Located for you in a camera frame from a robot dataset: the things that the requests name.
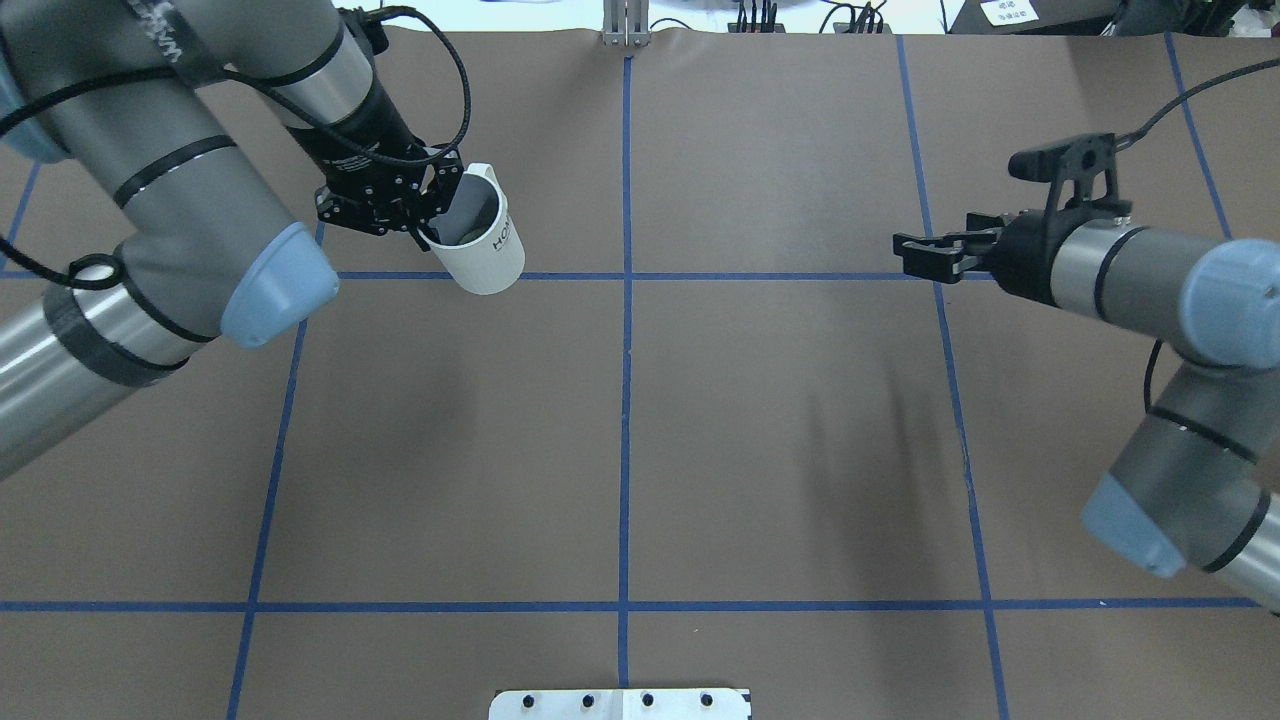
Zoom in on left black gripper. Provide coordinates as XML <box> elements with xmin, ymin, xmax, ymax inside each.
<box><xmin>316</xmin><ymin>150</ymin><xmax>465</xmax><ymax>252</ymax></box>

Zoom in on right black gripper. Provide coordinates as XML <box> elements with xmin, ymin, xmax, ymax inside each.
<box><xmin>892</xmin><ymin>210</ymin><xmax>1056</xmax><ymax>305</ymax></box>

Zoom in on white mug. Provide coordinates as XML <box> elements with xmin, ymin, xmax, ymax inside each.
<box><xmin>424</xmin><ymin>161</ymin><xmax>526</xmax><ymax>296</ymax></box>

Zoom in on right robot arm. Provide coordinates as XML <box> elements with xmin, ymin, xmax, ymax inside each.
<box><xmin>891</xmin><ymin>208</ymin><xmax>1277</xmax><ymax>612</ymax></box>

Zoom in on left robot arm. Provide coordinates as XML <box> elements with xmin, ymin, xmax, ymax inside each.
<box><xmin>3</xmin><ymin>1</ymin><xmax>472</xmax><ymax>477</ymax></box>

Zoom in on black printer device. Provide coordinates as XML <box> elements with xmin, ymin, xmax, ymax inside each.
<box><xmin>947</xmin><ymin>1</ymin><xmax>1248</xmax><ymax>37</ymax></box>

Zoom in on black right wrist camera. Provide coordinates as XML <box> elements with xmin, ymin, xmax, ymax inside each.
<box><xmin>1007</xmin><ymin>133</ymin><xmax>1132</xmax><ymax>223</ymax></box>

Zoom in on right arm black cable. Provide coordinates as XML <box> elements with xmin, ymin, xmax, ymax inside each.
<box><xmin>1112</xmin><ymin>58</ymin><xmax>1280</xmax><ymax>151</ymax></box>

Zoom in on aluminium frame post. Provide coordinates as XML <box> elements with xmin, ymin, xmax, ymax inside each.
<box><xmin>602</xmin><ymin>0</ymin><xmax>652</xmax><ymax>47</ymax></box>

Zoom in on white central pedestal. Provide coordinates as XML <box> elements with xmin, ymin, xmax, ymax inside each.
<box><xmin>488</xmin><ymin>687</ymin><xmax>753</xmax><ymax>719</ymax></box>

